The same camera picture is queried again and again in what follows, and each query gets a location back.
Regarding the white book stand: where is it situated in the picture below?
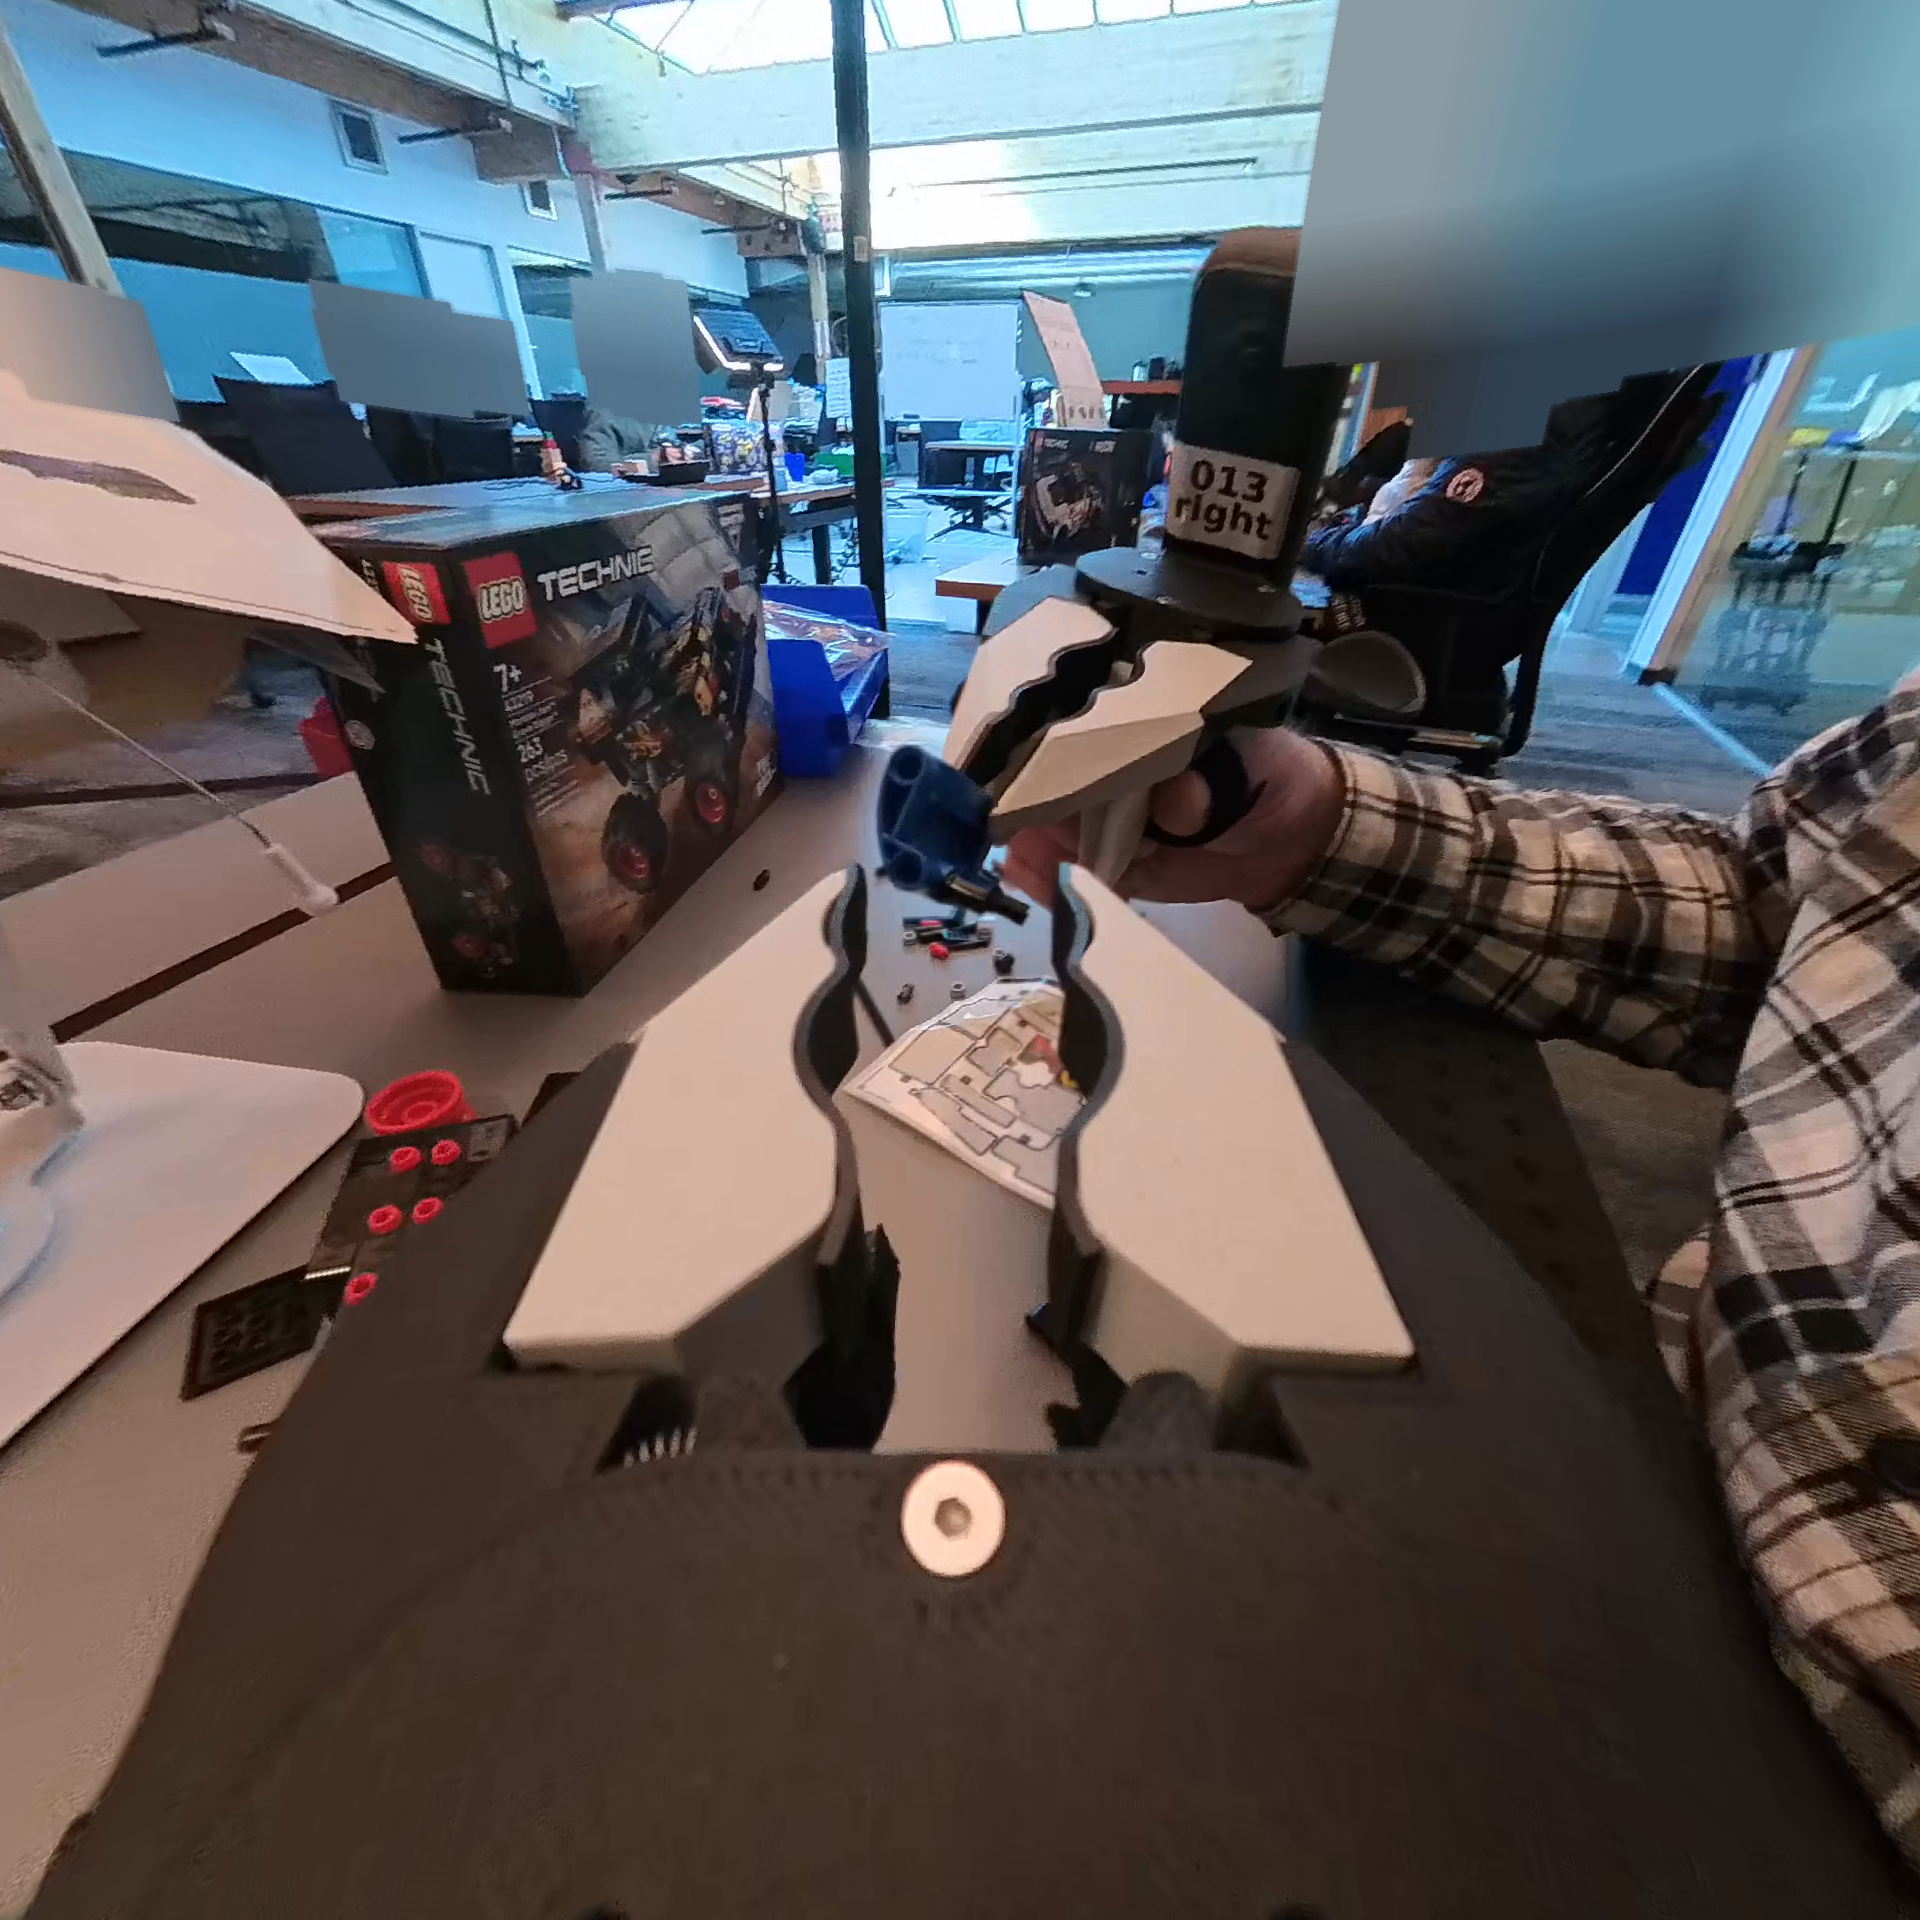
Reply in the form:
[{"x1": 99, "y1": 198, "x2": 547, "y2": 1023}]
[{"x1": 0, "y1": 576, "x2": 364, "y2": 1450}]

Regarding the blue storage bin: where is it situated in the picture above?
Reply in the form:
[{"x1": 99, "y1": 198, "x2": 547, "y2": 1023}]
[{"x1": 765, "y1": 586, "x2": 890, "y2": 778}]

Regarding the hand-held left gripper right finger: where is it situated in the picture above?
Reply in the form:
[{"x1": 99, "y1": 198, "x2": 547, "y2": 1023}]
[{"x1": 1027, "y1": 869, "x2": 1416, "y2": 1450}]

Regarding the blue printed curved panel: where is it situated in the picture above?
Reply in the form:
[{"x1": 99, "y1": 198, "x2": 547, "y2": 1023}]
[{"x1": 876, "y1": 745, "x2": 1036, "y2": 926}]

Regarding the dark toy set box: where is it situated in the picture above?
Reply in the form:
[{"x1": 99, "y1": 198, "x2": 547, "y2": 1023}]
[{"x1": 306, "y1": 486, "x2": 784, "y2": 996}]

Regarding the distant toy set box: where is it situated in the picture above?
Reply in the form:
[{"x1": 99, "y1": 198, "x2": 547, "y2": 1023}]
[{"x1": 1020, "y1": 427, "x2": 1157, "y2": 567}]

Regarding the person's right forearm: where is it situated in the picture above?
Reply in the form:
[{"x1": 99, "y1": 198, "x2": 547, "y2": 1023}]
[{"x1": 1268, "y1": 683, "x2": 1920, "y2": 1091}]

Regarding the black block with red pins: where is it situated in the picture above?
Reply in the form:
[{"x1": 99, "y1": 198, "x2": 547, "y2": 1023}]
[{"x1": 306, "y1": 1118, "x2": 518, "y2": 1309}]

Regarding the instruction booklet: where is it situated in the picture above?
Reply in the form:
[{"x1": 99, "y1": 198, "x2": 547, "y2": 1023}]
[{"x1": 0, "y1": 375, "x2": 419, "y2": 646}]

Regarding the black support pole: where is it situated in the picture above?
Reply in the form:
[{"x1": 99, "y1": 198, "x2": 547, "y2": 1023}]
[{"x1": 829, "y1": 0, "x2": 890, "y2": 631}]

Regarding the colourful sticker sheet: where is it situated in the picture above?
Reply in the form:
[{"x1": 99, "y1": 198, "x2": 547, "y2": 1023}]
[{"x1": 840, "y1": 983, "x2": 1091, "y2": 1209}]

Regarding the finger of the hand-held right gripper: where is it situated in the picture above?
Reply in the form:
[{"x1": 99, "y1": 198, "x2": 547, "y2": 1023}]
[
  {"x1": 982, "y1": 642, "x2": 1256, "y2": 844},
  {"x1": 943, "y1": 596, "x2": 1123, "y2": 785}
]

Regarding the grey desk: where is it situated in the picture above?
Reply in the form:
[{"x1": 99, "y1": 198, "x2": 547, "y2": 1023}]
[{"x1": 0, "y1": 750, "x2": 1291, "y2": 1803}]

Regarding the person's plaid shirt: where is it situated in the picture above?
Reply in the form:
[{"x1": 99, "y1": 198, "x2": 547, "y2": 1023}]
[{"x1": 1643, "y1": 840, "x2": 1920, "y2": 1847}]

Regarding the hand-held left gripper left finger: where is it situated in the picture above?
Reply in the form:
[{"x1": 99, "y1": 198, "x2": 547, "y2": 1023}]
[{"x1": 502, "y1": 869, "x2": 902, "y2": 1450}]

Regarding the person's right hand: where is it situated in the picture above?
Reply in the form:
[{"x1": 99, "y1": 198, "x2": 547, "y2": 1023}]
[{"x1": 1003, "y1": 729, "x2": 1347, "y2": 912}]

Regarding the whiteboard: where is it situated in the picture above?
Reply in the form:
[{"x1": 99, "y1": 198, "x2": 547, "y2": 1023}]
[{"x1": 880, "y1": 300, "x2": 1022, "y2": 425}]

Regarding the black studded square plate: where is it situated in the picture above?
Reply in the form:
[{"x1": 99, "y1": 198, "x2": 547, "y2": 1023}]
[{"x1": 183, "y1": 1266, "x2": 339, "y2": 1400}]

